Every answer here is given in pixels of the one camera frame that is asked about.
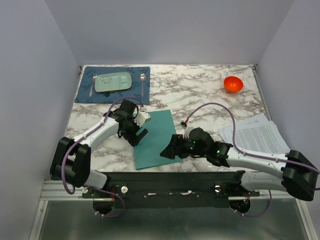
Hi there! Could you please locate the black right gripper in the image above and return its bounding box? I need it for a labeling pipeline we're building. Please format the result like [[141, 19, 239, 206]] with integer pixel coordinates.
[[160, 132, 208, 158]]

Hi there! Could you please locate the teal folder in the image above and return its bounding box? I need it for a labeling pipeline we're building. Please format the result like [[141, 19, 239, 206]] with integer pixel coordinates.
[[133, 109, 182, 170]]

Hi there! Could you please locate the white printed paper stack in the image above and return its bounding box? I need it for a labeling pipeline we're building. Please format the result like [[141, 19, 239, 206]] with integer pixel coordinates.
[[235, 113, 290, 154]]

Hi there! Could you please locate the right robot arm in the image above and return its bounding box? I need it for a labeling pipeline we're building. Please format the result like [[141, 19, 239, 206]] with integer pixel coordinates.
[[160, 127, 320, 202]]

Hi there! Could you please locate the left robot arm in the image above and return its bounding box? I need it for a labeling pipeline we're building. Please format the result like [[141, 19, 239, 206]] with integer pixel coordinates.
[[49, 97, 152, 198]]

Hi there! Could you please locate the blue placemat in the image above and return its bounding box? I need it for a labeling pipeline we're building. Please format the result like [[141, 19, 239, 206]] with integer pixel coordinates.
[[74, 65, 151, 105]]

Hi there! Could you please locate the light green plate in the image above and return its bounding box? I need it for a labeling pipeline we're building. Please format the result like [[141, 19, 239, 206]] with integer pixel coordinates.
[[93, 72, 132, 93]]

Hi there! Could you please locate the silver spoon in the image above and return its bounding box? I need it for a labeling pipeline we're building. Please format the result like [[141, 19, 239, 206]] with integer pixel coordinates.
[[140, 72, 147, 97]]

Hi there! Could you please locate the silver fork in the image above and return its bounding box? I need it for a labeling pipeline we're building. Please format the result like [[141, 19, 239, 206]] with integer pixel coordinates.
[[89, 74, 97, 97]]

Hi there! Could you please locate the orange bowl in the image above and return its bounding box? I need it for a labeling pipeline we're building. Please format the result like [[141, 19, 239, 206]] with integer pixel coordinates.
[[223, 76, 244, 93]]

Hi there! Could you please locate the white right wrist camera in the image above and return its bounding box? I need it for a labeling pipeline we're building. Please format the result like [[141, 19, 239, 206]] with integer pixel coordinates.
[[180, 119, 193, 138]]

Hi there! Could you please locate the black mounting base rail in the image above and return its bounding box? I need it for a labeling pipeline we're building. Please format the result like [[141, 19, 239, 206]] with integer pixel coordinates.
[[49, 171, 261, 210]]

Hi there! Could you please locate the aluminium frame rail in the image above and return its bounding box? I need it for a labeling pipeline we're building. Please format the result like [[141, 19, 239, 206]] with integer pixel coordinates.
[[30, 181, 308, 240]]

